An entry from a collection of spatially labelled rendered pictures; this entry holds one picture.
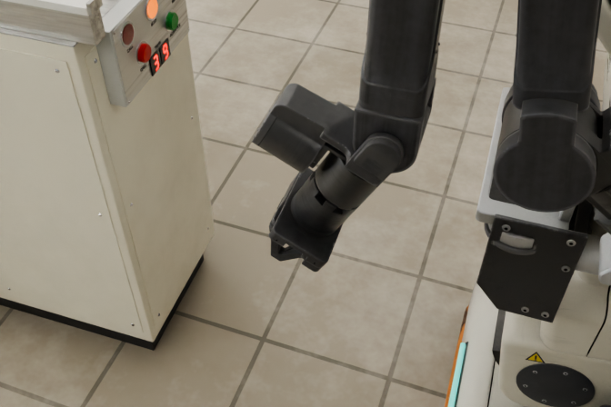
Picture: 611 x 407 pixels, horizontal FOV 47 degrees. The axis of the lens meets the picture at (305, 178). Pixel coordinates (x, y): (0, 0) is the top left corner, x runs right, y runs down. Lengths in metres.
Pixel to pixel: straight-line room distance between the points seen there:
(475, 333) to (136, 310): 0.68
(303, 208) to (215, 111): 1.57
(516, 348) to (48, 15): 0.79
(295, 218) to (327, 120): 0.13
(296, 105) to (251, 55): 1.86
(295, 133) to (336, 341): 1.06
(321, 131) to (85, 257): 0.87
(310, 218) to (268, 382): 0.93
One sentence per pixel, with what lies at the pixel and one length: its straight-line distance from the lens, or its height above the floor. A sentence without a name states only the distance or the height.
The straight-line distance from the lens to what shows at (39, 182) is 1.32.
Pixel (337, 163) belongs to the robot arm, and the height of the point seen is 0.95.
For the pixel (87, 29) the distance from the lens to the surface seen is 1.03.
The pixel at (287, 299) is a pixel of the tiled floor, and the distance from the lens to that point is 1.72.
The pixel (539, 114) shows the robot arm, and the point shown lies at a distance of 0.54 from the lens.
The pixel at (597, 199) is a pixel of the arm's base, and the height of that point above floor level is 0.98.
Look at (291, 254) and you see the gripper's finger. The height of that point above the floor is 0.79.
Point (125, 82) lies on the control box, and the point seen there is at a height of 0.74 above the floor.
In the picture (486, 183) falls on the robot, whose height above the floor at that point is 0.82.
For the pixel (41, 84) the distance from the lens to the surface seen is 1.14.
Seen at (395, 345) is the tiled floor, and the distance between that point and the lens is 1.66.
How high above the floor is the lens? 1.39
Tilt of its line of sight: 44 degrees down
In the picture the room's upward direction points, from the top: straight up
